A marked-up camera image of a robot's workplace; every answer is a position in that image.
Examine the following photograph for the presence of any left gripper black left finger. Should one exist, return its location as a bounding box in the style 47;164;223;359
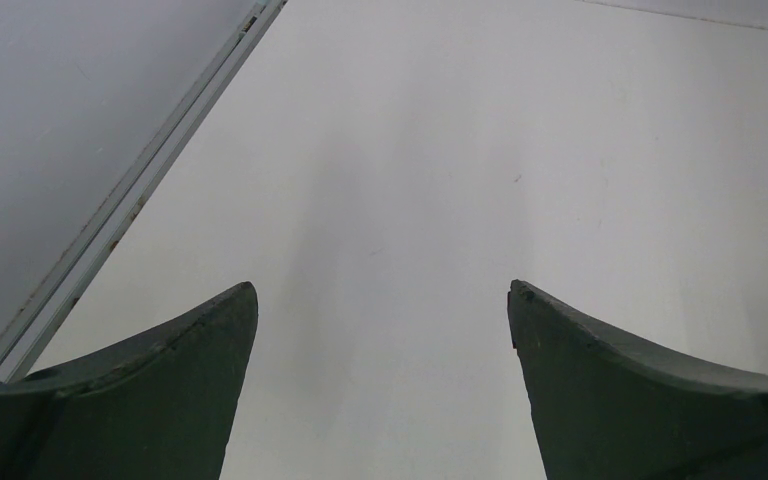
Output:
0;282;258;479

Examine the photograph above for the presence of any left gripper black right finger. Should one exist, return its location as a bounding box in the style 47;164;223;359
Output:
507;280;768;479

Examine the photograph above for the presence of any left aluminium frame profile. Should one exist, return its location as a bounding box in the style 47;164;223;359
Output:
0;1;282;381

